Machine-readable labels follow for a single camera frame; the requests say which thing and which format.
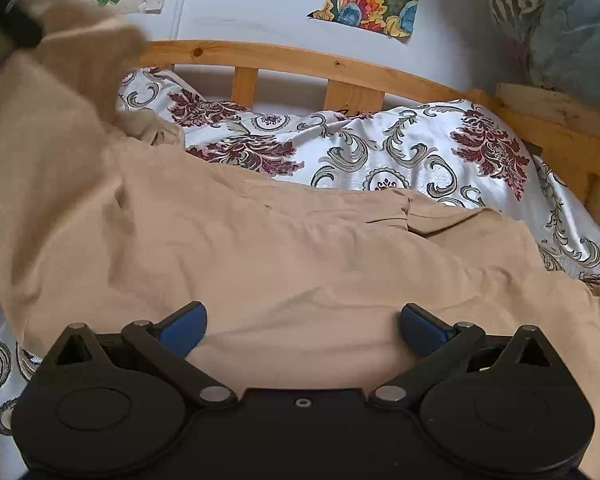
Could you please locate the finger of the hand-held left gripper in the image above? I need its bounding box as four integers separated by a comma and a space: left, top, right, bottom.
0, 7, 44, 50

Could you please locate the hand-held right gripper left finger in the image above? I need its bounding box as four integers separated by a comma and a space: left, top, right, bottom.
54, 301, 238, 406

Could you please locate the floral white duvet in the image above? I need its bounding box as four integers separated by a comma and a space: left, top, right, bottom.
0, 65, 600, 480

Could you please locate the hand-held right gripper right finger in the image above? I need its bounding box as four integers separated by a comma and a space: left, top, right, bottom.
369, 302, 557, 406

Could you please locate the clear plastic bag of clothes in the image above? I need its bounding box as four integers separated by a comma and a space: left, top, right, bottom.
485, 0, 600, 107

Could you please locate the white wall cable duct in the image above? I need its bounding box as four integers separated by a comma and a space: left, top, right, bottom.
172, 0, 195, 41

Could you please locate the wooden bed frame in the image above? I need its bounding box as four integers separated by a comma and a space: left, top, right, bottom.
130, 39, 600, 223

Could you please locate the beige hoodie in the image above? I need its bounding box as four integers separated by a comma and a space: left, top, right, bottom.
0, 0, 600, 480

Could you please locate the colourful bird wall poster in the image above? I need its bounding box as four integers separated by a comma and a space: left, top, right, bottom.
307, 0, 425, 44

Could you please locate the rough wooden board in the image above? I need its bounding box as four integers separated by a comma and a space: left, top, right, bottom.
495, 82, 600, 147

